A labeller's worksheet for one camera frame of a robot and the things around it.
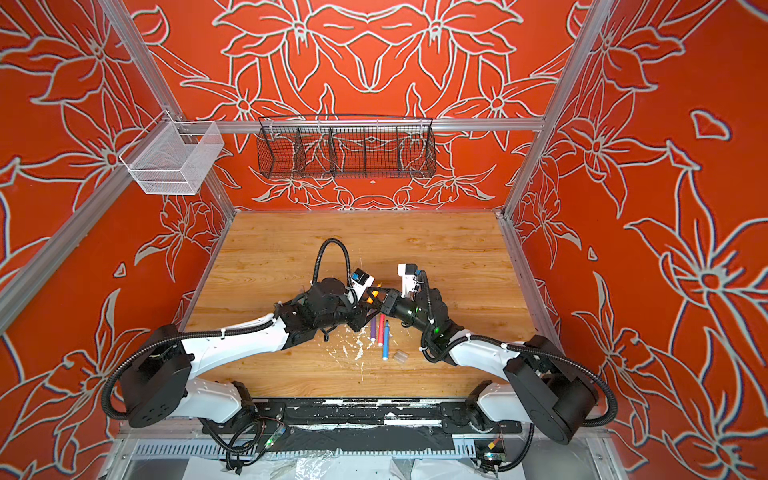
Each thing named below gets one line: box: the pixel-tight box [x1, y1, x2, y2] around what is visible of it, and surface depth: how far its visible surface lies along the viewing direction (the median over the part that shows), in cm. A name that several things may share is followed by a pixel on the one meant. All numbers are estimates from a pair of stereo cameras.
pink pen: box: [377, 312, 386, 347], surface depth 88 cm
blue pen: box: [383, 320, 390, 361], surface depth 87 cm
